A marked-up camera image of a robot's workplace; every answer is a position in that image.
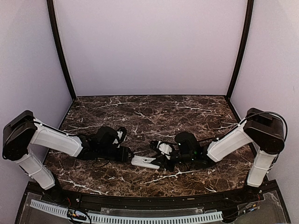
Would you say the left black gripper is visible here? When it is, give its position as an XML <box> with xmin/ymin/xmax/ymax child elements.
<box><xmin>97</xmin><ymin>146</ymin><xmax>134</xmax><ymax>162</ymax></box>

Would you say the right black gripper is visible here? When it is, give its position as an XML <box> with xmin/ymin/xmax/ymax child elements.
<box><xmin>151</xmin><ymin>149</ymin><xmax>194</xmax><ymax>172</ymax></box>

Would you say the white slotted cable duct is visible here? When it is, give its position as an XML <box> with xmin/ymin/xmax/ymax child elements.
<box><xmin>30</xmin><ymin>199</ymin><xmax>223</xmax><ymax>224</ymax></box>

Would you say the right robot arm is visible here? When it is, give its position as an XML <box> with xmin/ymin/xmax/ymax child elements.
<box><xmin>150</xmin><ymin>108</ymin><xmax>288</xmax><ymax>203</ymax></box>

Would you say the black front rail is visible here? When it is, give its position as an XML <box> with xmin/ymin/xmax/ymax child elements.
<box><xmin>63</xmin><ymin>189</ymin><xmax>243</xmax><ymax>210</ymax></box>

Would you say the left black frame post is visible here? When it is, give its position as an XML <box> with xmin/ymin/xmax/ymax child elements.
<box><xmin>46</xmin><ymin>0</ymin><xmax>77</xmax><ymax>101</ymax></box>

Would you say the white remote control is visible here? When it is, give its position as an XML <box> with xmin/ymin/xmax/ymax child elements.
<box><xmin>131</xmin><ymin>155</ymin><xmax>160</xmax><ymax>169</ymax></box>

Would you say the black frame post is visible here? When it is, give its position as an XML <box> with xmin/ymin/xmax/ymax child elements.
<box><xmin>226</xmin><ymin>0</ymin><xmax>254</xmax><ymax>101</ymax></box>
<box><xmin>46</xmin><ymin>0</ymin><xmax>77</xmax><ymax>101</ymax></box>

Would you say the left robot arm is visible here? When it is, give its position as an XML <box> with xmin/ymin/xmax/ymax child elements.
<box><xmin>2</xmin><ymin>110</ymin><xmax>134</xmax><ymax>203</ymax></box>

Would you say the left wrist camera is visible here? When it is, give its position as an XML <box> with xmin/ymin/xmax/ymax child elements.
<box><xmin>113</xmin><ymin>126</ymin><xmax>127</xmax><ymax>147</ymax></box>

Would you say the right black frame post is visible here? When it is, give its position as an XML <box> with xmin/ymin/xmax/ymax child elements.
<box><xmin>226</xmin><ymin>0</ymin><xmax>254</xmax><ymax>101</ymax></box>

